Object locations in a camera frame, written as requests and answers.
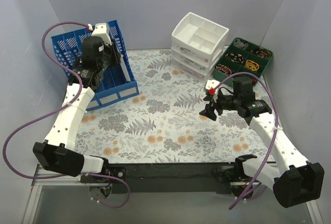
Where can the blue notebook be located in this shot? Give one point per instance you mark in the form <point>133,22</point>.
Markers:
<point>119,46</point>

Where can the blue plastic file rack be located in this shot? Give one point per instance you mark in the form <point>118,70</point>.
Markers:
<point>114,87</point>

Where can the aluminium frame rail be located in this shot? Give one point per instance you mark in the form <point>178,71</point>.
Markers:
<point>157,193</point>

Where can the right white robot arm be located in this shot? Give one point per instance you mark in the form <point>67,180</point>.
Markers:
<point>296,180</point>

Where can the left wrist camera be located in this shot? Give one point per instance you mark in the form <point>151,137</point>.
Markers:
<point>101,30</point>

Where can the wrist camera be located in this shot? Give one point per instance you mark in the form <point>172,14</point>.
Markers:
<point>211,87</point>
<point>101,30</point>

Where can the green compartment tray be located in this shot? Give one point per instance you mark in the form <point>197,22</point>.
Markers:
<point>242,56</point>

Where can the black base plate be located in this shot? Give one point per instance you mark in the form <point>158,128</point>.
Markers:
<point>215,177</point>

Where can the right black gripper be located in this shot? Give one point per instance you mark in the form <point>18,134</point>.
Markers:
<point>215,104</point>

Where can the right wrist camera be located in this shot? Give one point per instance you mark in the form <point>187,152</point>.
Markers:
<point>211,87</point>

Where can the white drawer organizer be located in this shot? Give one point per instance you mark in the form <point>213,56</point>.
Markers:
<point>197,45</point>

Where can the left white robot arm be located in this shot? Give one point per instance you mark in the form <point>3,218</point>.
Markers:
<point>56,152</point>

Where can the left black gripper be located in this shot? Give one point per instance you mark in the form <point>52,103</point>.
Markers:
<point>115,54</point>

